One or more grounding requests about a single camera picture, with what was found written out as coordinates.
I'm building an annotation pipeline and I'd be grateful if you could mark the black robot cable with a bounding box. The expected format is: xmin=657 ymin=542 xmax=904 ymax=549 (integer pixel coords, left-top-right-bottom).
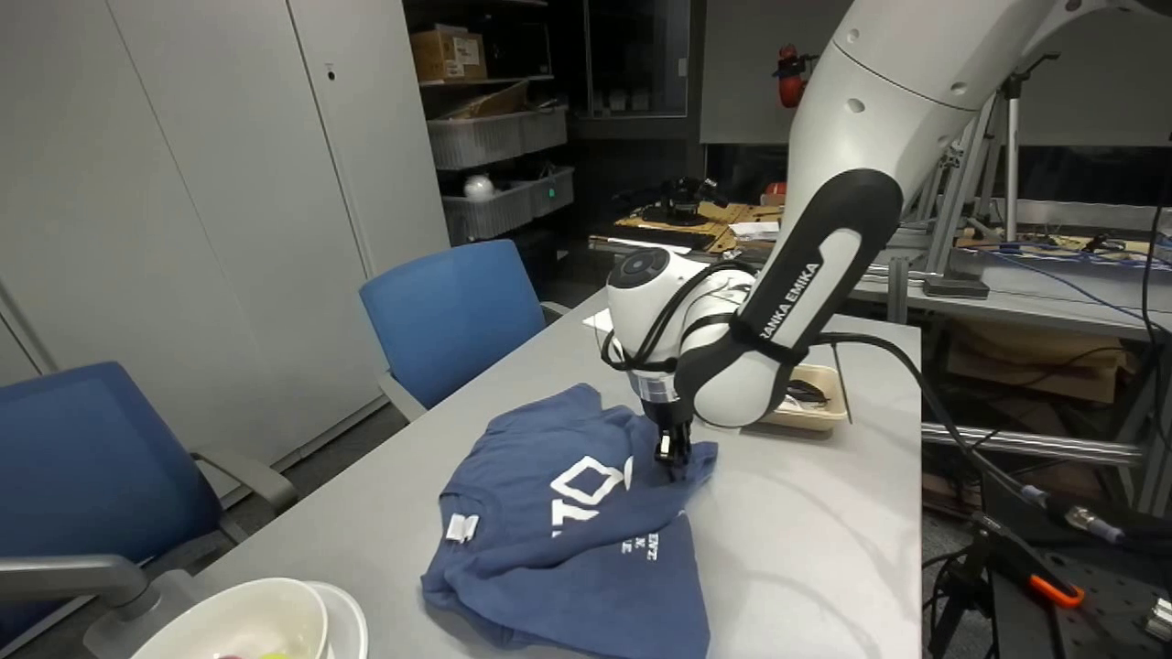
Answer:
xmin=598 ymin=261 xmax=1129 ymax=545

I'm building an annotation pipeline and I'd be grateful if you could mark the blue office chair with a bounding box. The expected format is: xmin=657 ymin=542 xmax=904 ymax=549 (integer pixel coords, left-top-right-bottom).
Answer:
xmin=355 ymin=233 xmax=571 ymax=423
xmin=0 ymin=357 xmax=300 ymax=653

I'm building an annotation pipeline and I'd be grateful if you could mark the blue printed t-shirt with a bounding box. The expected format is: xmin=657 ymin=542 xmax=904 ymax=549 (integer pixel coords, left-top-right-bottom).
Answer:
xmin=417 ymin=381 xmax=721 ymax=659

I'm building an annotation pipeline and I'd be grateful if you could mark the flat brown cardboard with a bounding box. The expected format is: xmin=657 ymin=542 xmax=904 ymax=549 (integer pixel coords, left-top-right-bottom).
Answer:
xmin=947 ymin=322 xmax=1133 ymax=412

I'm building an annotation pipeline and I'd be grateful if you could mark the dark metal shelf rack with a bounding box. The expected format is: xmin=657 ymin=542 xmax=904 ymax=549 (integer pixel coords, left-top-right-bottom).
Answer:
xmin=399 ymin=0 xmax=589 ymax=268

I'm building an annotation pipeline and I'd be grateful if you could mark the grey metal tripod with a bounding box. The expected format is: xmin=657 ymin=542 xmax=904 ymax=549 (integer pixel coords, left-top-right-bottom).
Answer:
xmin=920 ymin=47 xmax=1025 ymax=301

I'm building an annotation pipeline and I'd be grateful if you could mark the red black tool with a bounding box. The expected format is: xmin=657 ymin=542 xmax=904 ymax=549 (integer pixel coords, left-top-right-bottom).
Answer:
xmin=773 ymin=45 xmax=821 ymax=115

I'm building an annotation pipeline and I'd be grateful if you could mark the grey cluttered workbench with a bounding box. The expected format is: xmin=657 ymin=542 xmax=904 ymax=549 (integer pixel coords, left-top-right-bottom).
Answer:
xmin=586 ymin=223 xmax=1172 ymax=345

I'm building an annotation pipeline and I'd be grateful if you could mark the white bowl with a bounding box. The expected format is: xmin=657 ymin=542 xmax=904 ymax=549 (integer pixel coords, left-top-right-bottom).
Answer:
xmin=129 ymin=575 xmax=338 ymax=659

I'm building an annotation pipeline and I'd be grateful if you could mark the beige rectangular tray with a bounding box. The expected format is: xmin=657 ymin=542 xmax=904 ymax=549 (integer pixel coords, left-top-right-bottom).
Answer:
xmin=762 ymin=362 xmax=854 ymax=440

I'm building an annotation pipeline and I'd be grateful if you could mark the grey plastic storage bin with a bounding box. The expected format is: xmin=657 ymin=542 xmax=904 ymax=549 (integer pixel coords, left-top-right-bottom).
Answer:
xmin=425 ymin=97 xmax=571 ymax=176
xmin=438 ymin=161 xmax=577 ymax=244

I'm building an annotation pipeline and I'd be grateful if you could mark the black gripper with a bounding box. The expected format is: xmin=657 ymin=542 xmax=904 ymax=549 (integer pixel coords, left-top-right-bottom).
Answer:
xmin=650 ymin=400 xmax=696 ymax=471

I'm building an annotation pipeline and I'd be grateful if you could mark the white plate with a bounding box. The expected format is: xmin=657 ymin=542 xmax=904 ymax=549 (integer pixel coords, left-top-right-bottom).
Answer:
xmin=309 ymin=577 xmax=373 ymax=659

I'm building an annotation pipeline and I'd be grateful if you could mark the orange handled black clamp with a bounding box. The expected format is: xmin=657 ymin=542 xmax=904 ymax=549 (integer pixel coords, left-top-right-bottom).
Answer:
xmin=928 ymin=509 xmax=1090 ymax=659

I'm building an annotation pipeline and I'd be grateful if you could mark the brown cardboard box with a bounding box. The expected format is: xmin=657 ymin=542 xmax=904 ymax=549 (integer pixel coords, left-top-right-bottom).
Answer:
xmin=410 ymin=22 xmax=489 ymax=89

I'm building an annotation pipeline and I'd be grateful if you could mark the brown cardboard pieces pile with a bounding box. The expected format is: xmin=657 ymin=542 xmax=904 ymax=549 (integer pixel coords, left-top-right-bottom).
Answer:
xmin=610 ymin=191 xmax=782 ymax=257

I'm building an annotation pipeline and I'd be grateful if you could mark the black perforated breadboard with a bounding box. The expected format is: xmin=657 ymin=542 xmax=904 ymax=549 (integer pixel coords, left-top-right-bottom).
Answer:
xmin=986 ymin=562 xmax=1172 ymax=659

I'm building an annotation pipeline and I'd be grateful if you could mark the white tall cabinet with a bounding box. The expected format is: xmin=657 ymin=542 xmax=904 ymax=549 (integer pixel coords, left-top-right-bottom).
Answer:
xmin=0 ymin=0 xmax=453 ymax=492

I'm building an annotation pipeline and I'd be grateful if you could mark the aluminium profile rail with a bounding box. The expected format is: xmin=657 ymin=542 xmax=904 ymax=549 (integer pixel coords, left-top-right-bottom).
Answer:
xmin=920 ymin=416 xmax=1146 ymax=467

